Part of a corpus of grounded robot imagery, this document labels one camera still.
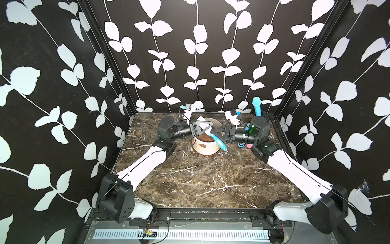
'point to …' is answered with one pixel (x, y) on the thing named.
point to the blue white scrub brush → (220, 143)
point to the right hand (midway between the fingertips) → (211, 133)
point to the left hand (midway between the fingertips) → (211, 123)
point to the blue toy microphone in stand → (256, 102)
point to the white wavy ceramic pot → (207, 148)
